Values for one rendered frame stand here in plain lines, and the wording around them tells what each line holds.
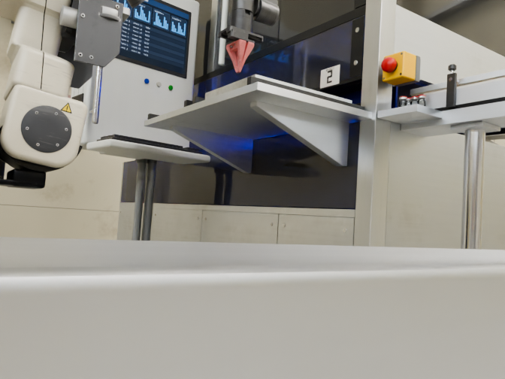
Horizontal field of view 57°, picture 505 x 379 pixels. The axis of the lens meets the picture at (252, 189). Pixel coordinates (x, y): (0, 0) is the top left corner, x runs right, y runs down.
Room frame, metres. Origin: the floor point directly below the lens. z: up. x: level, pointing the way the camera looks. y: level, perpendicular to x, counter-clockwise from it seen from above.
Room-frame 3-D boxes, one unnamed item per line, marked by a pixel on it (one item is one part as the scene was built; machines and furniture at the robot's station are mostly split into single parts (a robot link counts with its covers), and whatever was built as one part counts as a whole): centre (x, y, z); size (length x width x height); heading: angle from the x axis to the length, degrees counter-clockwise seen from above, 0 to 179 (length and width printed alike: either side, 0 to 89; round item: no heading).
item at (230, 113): (1.51, 0.01, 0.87); 0.70 x 0.48 x 0.02; 35
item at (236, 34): (1.18, 0.07, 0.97); 0.07 x 0.07 x 0.09; 34
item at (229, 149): (1.71, 0.16, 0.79); 0.34 x 0.03 x 0.13; 125
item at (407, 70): (1.27, -0.39, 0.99); 0.08 x 0.07 x 0.07; 125
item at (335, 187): (2.17, 0.26, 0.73); 1.98 x 0.01 x 0.25; 35
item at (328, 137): (1.30, -0.13, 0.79); 0.34 x 0.03 x 0.13; 125
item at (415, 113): (1.28, -0.43, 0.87); 0.14 x 0.13 x 0.02; 125
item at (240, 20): (1.18, 0.06, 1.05); 0.10 x 0.07 x 0.07; 124
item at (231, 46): (1.19, 0.05, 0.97); 0.07 x 0.07 x 0.09; 34
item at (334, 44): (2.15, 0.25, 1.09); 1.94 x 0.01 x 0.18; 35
